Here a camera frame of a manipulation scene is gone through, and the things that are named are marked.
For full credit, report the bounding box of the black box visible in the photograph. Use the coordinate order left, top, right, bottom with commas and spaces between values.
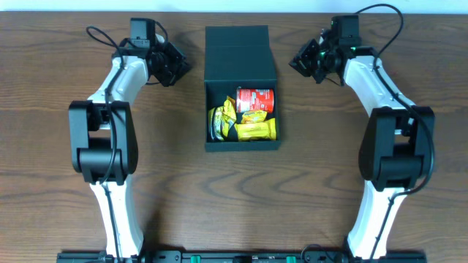
204, 26, 281, 152

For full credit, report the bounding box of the green yellow snack packet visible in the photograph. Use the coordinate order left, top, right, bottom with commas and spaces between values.
208, 107, 224, 142

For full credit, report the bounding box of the red soda can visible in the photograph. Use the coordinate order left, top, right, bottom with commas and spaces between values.
236, 88, 275, 113

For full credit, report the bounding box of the small yellow packet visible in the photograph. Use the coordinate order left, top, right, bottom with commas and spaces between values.
222, 96, 237, 137

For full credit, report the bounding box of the orange yellow snack packet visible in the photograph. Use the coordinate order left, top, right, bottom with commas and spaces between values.
235, 118, 276, 142

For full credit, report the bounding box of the yellow biscuit packet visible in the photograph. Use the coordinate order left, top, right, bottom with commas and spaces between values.
241, 110, 268, 124

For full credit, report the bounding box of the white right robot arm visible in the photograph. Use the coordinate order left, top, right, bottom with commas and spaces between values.
290, 39, 435, 262

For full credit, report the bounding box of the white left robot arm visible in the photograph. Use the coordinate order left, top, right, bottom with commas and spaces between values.
69, 40, 190, 262

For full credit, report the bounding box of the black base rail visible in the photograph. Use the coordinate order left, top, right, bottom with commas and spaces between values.
56, 250, 428, 263

